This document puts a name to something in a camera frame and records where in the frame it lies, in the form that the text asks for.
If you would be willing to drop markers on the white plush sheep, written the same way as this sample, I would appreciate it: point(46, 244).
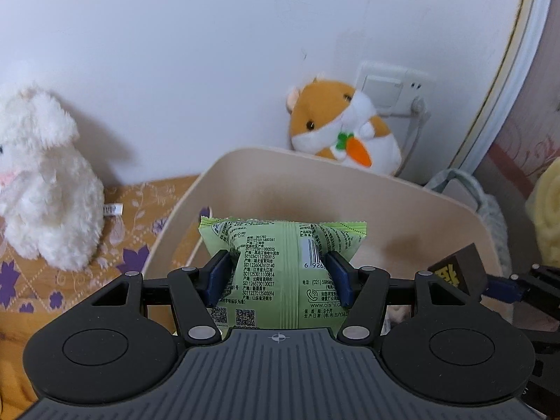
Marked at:
point(48, 183)

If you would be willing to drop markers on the pale quilted bedding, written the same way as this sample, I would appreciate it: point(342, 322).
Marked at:
point(494, 223)

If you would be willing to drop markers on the floral table mat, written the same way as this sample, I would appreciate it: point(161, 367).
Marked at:
point(140, 210)

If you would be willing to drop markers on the white wall socket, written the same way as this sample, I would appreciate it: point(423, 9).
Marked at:
point(380, 87)

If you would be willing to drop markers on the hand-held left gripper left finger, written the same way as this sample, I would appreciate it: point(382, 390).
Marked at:
point(218, 276)

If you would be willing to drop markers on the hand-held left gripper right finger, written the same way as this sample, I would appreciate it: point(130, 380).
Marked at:
point(339, 278)

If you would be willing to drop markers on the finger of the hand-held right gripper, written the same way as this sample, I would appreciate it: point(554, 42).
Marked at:
point(503, 288)

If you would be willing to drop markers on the orange hamster plush toy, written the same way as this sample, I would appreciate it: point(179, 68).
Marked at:
point(315, 118)

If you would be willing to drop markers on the light green snack packet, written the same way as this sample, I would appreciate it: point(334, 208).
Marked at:
point(271, 262)

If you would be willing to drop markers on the beige plastic storage container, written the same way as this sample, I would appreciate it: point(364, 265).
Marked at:
point(280, 183)

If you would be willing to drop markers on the bag of yellow foam rolls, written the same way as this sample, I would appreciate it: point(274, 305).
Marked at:
point(547, 218)

